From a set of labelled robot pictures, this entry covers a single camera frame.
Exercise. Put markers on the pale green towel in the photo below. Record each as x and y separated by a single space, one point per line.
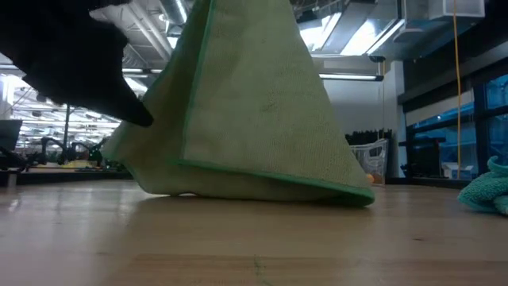
258 99

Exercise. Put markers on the black rack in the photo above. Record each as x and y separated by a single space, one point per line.
369 135

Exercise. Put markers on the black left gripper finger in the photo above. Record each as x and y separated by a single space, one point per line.
95 71

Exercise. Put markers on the white ceiling vent box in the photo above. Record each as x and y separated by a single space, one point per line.
460 8

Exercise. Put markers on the black cabinet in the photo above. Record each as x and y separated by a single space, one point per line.
426 159

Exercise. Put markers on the black robot station frame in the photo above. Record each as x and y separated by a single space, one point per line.
67 131

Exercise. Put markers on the clear plastic bin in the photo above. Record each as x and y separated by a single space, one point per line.
373 159

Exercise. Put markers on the teal microfiber towel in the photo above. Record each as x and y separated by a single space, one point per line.
482 194

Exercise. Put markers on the dark monitor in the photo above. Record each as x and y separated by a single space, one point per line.
10 135

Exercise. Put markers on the long ceiling light bar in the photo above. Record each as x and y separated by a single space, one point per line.
349 76

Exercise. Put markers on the orange microfiber towel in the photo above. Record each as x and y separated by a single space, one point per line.
369 178

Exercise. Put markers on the dark security camera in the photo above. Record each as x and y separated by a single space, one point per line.
378 59

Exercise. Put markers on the round silver air duct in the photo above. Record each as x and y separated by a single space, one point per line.
174 10

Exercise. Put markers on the black background robot arm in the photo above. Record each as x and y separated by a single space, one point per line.
55 149
97 153

